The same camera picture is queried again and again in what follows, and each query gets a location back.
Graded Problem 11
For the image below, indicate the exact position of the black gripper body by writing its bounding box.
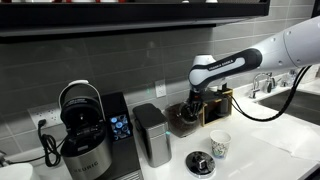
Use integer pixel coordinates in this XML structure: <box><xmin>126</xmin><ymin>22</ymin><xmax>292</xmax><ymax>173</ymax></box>
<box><xmin>186</xmin><ymin>89</ymin><xmax>206</xmax><ymax>109</ymax></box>

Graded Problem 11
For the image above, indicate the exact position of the glass coffee jar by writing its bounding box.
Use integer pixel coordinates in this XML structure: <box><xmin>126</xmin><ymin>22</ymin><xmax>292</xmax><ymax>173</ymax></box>
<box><xmin>164</xmin><ymin>100</ymin><xmax>203</xmax><ymax>139</ymax></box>

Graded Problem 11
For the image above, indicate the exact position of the patterned paper cup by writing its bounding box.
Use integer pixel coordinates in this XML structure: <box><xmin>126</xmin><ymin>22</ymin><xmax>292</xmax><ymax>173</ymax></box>
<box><xmin>209</xmin><ymin>129</ymin><xmax>233</xmax><ymax>160</ymax></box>

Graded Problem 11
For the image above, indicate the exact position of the Keurig coffee maker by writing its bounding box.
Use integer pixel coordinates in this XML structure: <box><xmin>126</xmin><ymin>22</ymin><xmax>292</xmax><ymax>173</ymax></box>
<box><xmin>57</xmin><ymin>79</ymin><xmax>145</xmax><ymax>180</ymax></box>

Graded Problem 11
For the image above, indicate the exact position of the wooden organizer shelf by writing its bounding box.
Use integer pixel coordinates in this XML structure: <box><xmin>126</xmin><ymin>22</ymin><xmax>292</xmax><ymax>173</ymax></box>
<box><xmin>199</xmin><ymin>87</ymin><xmax>235</xmax><ymax>128</ymax></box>

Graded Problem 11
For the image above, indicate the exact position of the steel canister with black lid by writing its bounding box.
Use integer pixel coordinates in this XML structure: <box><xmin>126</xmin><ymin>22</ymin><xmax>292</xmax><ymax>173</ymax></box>
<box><xmin>132</xmin><ymin>102</ymin><xmax>173</xmax><ymax>169</ymax></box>

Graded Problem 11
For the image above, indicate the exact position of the chrome faucet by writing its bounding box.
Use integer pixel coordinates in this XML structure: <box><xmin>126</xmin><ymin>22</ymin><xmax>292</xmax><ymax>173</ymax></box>
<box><xmin>249</xmin><ymin>72</ymin><xmax>278</xmax><ymax>100</ymax></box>

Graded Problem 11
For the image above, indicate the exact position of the white paper sheet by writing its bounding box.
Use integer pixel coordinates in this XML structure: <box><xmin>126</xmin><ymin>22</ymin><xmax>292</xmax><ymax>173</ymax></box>
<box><xmin>249</xmin><ymin>119</ymin><xmax>320</xmax><ymax>163</ymax></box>

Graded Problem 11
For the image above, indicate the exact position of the dark sink basin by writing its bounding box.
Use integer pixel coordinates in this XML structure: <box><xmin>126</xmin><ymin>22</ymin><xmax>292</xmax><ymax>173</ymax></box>
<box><xmin>255</xmin><ymin>88</ymin><xmax>320</xmax><ymax>128</ymax></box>

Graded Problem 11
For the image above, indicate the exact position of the white multi outlet plate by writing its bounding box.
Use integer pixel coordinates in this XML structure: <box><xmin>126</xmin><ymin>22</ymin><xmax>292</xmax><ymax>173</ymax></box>
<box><xmin>27</xmin><ymin>102</ymin><xmax>65</xmax><ymax>130</ymax></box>

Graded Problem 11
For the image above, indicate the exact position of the white wall outlet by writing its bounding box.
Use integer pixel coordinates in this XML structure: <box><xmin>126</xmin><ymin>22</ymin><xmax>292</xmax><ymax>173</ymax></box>
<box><xmin>154</xmin><ymin>79</ymin><xmax>167</xmax><ymax>99</ymax></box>

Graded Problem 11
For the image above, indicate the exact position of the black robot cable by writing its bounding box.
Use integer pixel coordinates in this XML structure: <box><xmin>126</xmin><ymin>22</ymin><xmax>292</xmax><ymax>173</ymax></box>
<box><xmin>229</xmin><ymin>64</ymin><xmax>313</xmax><ymax>123</ymax></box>

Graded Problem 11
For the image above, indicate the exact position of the dark wall shelf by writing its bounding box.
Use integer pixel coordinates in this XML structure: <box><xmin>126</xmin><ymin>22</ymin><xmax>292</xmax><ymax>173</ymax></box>
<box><xmin>0</xmin><ymin>0</ymin><xmax>271</xmax><ymax>38</ymax></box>

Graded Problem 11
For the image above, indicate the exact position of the black power cord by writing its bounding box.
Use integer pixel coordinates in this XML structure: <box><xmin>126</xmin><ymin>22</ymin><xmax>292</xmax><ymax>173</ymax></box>
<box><xmin>0</xmin><ymin>118</ymin><xmax>68</xmax><ymax>168</ymax></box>

